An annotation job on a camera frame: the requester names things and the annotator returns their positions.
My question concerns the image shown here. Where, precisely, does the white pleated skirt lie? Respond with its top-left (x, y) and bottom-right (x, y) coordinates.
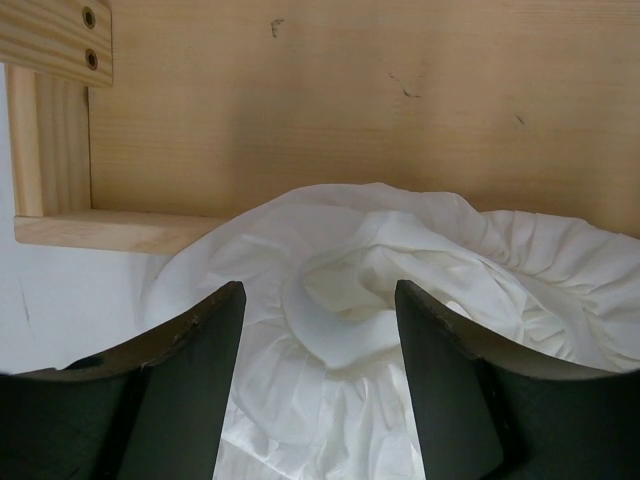
top-left (145, 184), bottom-right (639, 479)

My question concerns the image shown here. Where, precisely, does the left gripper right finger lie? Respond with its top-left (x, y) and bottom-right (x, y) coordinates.
top-left (395, 280), bottom-right (639, 479)

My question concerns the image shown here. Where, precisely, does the wooden clothes rack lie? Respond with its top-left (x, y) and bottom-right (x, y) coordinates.
top-left (1, 1), bottom-right (639, 254)

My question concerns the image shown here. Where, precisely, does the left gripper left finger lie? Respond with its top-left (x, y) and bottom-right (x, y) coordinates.
top-left (1, 281), bottom-right (246, 479)

